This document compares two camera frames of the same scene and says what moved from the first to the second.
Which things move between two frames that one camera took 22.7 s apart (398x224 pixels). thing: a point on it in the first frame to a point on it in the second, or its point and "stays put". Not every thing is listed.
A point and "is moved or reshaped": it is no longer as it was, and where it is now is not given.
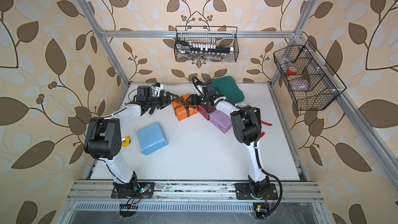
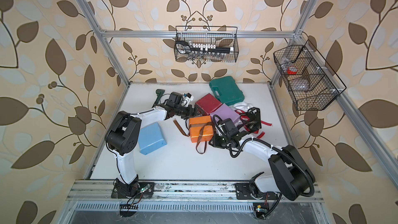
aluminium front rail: [101, 191] stays put
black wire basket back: [206, 44] stays put
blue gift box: [151, 139] stays put
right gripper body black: [199, 99] to [220, 141]
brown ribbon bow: [181, 102] is moved or reshaped
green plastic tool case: [227, 86] stays put
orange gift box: [183, 109] is moved or reshaped
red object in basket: [292, 70] stays put
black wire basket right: [311, 82] stays put
